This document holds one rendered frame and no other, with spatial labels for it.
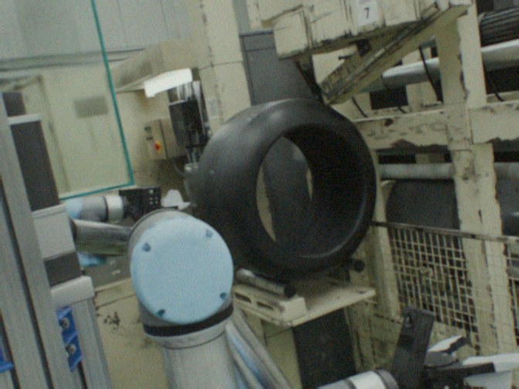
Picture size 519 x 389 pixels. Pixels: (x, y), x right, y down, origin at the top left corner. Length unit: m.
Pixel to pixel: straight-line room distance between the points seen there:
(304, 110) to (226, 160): 0.30
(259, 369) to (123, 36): 11.63
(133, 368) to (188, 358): 1.79
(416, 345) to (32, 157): 0.66
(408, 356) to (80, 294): 0.53
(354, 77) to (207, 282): 1.52
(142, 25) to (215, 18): 10.49
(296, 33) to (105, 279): 1.20
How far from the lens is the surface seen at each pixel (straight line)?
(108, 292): 2.43
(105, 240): 1.50
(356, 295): 2.06
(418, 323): 0.90
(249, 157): 1.78
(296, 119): 1.86
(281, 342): 2.37
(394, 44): 1.97
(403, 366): 0.90
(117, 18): 12.43
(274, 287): 1.94
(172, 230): 0.69
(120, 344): 2.49
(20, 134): 1.02
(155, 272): 0.69
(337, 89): 2.22
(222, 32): 2.21
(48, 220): 1.03
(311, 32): 2.08
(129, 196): 1.75
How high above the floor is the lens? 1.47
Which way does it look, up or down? 9 degrees down
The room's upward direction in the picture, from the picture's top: 10 degrees counter-clockwise
